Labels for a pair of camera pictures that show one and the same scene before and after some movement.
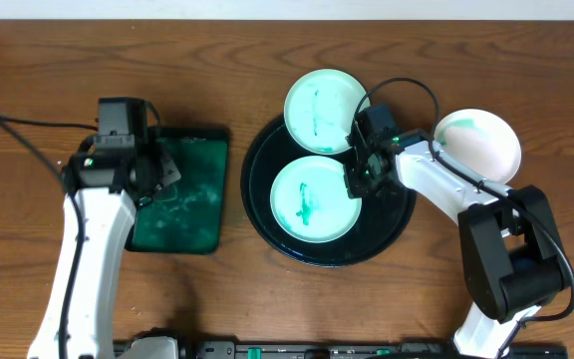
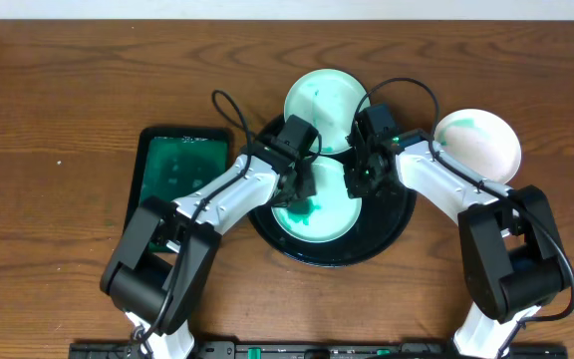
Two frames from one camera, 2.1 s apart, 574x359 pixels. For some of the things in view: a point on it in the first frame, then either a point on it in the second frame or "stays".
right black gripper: (356, 188) stays
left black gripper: (163, 173) to (298, 184)
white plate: (480, 141) stays
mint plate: (309, 200) stays
